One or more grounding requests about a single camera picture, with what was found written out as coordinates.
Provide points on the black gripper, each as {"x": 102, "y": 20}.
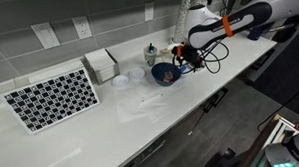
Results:
{"x": 190, "y": 55}

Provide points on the blue cylinder plush block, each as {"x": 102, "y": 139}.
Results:
{"x": 182, "y": 67}

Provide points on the grey robot base green light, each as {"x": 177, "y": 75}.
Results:
{"x": 287, "y": 160}

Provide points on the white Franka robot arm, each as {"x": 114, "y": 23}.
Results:
{"x": 231, "y": 24}

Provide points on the brown plush block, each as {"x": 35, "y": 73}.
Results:
{"x": 168, "y": 76}

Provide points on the blue bowl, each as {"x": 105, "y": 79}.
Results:
{"x": 163, "y": 74}

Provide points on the salt shaker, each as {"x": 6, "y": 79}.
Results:
{"x": 150, "y": 55}

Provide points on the clear plastic container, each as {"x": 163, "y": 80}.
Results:
{"x": 137, "y": 75}

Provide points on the clear plastic sheet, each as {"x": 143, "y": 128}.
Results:
{"x": 142, "y": 105}

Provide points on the white round lid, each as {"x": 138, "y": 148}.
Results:
{"x": 120, "y": 81}

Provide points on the white napkin dispenser box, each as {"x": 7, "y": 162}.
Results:
{"x": 101, "y": 65}

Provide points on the dark wood cabinet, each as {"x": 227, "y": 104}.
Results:
{"x": 160, "y": 150}

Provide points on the black white checkerboard calibration board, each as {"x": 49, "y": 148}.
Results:
{"x": 50, "y": 100}

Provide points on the white wall outlet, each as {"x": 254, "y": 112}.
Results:
{"x": 149, "y": 11}
{"x": 82, "y": 27}

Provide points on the white metal frame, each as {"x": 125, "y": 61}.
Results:
{"x": 283, "y": 129}

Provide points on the white blank wall plate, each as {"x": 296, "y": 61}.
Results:
{"x": 45, "y": 35}

